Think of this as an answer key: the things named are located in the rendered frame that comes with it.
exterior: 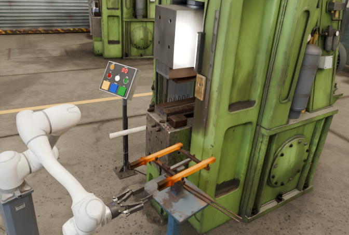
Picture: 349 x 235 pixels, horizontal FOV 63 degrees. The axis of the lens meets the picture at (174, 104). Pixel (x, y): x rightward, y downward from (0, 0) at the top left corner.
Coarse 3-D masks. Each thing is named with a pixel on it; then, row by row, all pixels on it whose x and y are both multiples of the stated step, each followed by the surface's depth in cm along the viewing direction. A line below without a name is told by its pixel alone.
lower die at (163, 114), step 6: (168, 102) 243; (174, 102) 242; (180, 102) 242; (186, 102) 241; (156, 108) 236; (168, 108) 228; (180, 108) 231; (186, 108) 232; (192, 108) 234; (162, 114) 228; (168, 114) 223; (168, 120) 225
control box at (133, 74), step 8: (120, 64) 259; (112, 72) 261; (120, 72) 257; (128, 72) 253; (136, 72) 250; (112, 80) 260; (120, 80) 255; (128, 80) 251; (136, 80) 254; (128, 88) 250; (120, 96) 252; (128, 96) 251
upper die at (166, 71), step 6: (156, 60) 221; (156, 66) 223; (162, 66) 215; (168, 66) 207; (192, 66) 217; (162, 72) 216; (168, 72) 208; (174, 72) 210; (180, 72) 213; (186, 72) 216; (192, 72) 219; (168, 78) 210; (174, 78) 212
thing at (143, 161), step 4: (176, 144) 192; (180, 144) 192; (168, 148) 187; (172, 148) 187; (176, 148) 190; (160, 152) 183; (164, 152) 183; (168, 152) 186; (148, 156) 178; (152, 156) 178; (156, 156) 179; (160, 156) 182; (136, 160) 173; (140, 160) 173; (144, 160) 173; (148, 160) 176; (132, 164) 169; (136, 164) 171; (140, 164) 173; (144, 164) 174; (132, 168) 169
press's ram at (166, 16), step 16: (160, 16) 204; (176, 16) 187; (192, 16) 193; (160, 32) 208; (176, 32) 192; (192, 32) 198; (160, 48) 212; (176, 48) 197; (192, 48) 204; (176, 64) 202; (192, 64) 210
